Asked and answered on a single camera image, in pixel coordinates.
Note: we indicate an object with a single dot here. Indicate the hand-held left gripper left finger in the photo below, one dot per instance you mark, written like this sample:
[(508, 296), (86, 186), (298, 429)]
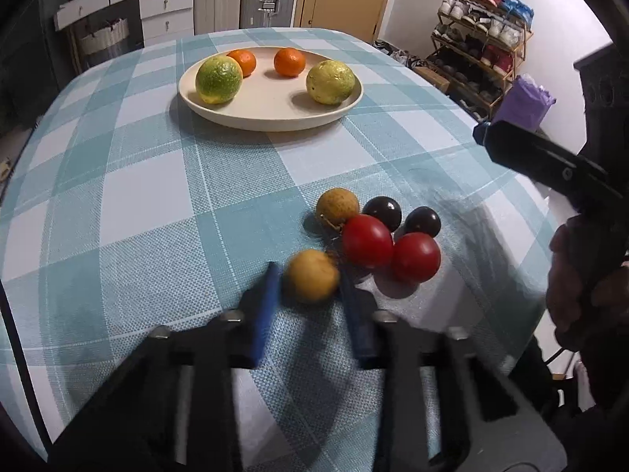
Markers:
[(263, 314)]

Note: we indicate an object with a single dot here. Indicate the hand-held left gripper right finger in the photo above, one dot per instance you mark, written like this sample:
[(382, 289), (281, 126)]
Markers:
[(357, 324)]

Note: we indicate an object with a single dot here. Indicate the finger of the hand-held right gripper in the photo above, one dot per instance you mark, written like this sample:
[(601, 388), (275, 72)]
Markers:
[(530, 152)]

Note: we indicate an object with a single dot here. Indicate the brown longan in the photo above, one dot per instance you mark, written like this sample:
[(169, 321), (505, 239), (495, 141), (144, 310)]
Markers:
[(336, 206), (312, 276)]

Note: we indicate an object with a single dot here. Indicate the red tomato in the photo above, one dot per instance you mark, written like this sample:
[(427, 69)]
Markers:
[(415, 258), (367, 241)]

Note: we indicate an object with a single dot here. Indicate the dark purple plum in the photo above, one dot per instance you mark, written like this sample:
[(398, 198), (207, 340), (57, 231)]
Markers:
[(383, 209), (422, 220)]

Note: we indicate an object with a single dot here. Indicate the cream round plate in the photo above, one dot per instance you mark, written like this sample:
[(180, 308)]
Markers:
[(275, 103)]

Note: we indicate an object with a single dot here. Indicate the yellow-green citrus fruit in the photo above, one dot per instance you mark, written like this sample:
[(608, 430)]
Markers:
[(330, 82)]

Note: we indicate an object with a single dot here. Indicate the green-yellow citrus fruit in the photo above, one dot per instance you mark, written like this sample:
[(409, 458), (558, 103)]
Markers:
[(219, 80)]

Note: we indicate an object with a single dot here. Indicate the orange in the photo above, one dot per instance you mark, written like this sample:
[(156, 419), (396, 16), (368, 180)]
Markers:
[(289, 62), (245, 61)]

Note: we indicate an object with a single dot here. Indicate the person's right hand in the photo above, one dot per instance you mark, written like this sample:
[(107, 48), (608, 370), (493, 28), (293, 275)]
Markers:
[(565, 280)]

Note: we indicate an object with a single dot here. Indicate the wooden shoe rack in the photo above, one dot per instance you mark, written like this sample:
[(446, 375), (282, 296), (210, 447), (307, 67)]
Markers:
[(479, 66)]

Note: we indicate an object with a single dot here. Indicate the brown cardboard box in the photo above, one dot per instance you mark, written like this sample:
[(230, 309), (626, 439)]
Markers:
[(432, 78)]

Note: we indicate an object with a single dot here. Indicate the rows of sneakers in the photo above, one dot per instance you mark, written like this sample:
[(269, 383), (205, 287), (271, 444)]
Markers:
[(484, 14)]

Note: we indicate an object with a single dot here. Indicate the pile of shoes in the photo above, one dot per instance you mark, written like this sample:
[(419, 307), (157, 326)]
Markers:
[(398, 54)]

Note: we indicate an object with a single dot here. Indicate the teal checked tablecloth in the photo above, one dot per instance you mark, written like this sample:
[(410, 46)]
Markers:
[(147, 182)]

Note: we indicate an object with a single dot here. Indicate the wicker basket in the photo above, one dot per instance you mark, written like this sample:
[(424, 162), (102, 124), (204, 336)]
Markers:
[(104, 37)]

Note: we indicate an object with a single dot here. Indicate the white drawer dresser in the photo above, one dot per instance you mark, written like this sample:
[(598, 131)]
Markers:
[(162, 5)]

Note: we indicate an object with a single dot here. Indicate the dark grey refrigerator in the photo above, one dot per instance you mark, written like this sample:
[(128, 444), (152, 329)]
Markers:
[(34, 59)]

